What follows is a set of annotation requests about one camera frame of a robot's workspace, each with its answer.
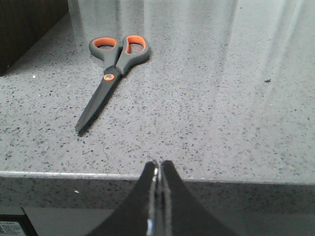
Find black appliance under counter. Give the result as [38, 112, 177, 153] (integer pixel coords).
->
[0, 207, 37, 236]

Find grey orange scissors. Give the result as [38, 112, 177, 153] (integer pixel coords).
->
[75, 35, 150, 136]

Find dark wooden drawer cabinet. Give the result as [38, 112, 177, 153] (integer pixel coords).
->
[0, 0, 68, 74]

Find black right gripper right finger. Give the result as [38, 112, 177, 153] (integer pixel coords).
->
[160, 160, 236, 236]

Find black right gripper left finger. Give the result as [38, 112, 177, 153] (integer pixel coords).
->
[88, 160, 158, 236]

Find white QR code label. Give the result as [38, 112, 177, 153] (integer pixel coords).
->
[0, 221, 25, 236]

